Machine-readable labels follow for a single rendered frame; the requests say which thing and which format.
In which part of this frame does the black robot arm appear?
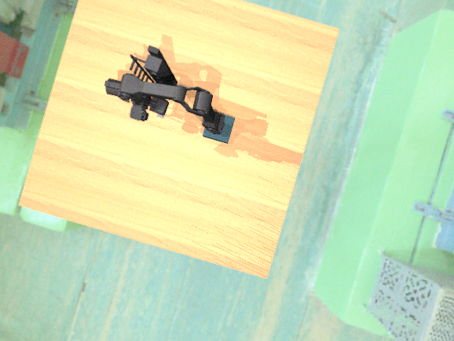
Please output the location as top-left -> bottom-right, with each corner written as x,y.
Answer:
104,73 -> 225,135

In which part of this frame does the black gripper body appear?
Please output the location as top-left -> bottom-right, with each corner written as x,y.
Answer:
122,96 -> 169,116

